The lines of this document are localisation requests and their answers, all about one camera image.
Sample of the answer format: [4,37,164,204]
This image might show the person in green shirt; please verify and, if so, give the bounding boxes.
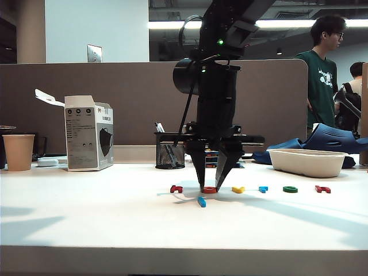
[296,14,347,136]

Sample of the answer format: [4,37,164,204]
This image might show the ceiling light strip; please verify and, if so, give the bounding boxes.
[148,18,368,29]

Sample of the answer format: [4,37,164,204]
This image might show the brown paper cup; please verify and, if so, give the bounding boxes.
[2,134,36,172]

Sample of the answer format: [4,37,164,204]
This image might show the blue foam clog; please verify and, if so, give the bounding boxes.
[303,123,368,155]

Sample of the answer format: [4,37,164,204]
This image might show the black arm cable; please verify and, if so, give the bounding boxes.
[174,16,204,146]

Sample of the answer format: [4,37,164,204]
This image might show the open face mask box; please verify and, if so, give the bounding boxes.
[34,89,114,172]

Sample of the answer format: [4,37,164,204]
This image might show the navy blue cloth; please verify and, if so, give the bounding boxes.
[252,138,357,170]

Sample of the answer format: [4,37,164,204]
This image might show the black mesh pen holder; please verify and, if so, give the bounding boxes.
[154,132,187,170]

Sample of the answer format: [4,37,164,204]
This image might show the beige oval tray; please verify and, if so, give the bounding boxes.
[266,148,348,179]

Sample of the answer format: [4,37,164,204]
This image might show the brown desk partition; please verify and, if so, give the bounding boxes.
[0,59,309,158]

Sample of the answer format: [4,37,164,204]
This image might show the pen in holder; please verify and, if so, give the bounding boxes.
[155,122,178,168]

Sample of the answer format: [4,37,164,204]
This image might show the person with black backpack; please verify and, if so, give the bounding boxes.
[335,62,368,136]

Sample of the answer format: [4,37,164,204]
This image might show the small white device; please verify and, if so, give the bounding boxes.
[36,158,60,167]

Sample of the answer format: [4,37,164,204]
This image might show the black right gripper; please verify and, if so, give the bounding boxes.
[183,97,266,193]

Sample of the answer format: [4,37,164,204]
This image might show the metal wall plate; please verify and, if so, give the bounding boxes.
[87,44,104,63]

